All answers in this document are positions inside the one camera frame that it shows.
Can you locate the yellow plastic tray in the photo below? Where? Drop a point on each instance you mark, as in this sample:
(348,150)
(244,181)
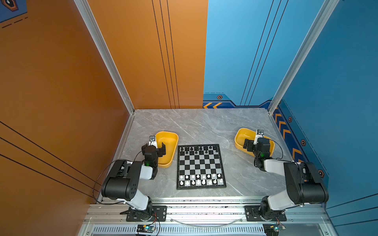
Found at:
(242,134)
(170,140)

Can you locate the aluminium corner post right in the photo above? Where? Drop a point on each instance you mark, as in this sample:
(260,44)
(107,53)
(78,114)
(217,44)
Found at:
(311,37)

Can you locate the aluminium front rail frame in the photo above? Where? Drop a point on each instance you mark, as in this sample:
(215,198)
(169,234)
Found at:
(206,216)

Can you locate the aluminium corner post left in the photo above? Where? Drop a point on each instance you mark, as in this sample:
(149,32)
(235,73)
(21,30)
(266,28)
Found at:
(96,34)

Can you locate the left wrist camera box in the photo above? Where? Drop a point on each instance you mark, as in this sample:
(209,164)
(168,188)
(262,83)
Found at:
(152,141)

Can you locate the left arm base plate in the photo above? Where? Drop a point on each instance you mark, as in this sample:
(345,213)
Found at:
(147,215)

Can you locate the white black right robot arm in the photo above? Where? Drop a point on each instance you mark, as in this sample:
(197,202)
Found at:
(303,183)

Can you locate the aluminium corner post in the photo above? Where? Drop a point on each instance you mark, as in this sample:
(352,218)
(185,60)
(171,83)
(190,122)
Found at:
(96,34)
(311,37)

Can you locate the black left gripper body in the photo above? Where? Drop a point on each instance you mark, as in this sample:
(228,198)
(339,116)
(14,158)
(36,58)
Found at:
(159,152)

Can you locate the black white chess board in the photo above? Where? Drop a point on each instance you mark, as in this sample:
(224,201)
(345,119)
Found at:
(201,166)

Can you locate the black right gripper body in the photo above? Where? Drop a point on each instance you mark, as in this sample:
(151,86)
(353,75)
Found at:
(251,146)

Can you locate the yellow left plastic tray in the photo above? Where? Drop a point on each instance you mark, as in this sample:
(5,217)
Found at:
(170,140)

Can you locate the green circuit board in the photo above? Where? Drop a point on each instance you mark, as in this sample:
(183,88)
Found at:
(273,229)
(146,230)

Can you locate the yellow right plastic tray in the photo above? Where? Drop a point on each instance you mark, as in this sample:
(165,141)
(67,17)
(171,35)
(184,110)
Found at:
(242,134)

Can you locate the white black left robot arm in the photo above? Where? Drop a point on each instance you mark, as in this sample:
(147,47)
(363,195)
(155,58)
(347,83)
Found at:
(122,181)

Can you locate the right green circuit board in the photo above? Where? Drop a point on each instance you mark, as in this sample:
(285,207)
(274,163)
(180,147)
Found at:
(273,229)

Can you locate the left green circuit board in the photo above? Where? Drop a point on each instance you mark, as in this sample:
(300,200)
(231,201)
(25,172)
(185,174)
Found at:
(146,230)

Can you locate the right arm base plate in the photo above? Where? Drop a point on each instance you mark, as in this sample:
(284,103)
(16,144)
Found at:
(254,213)

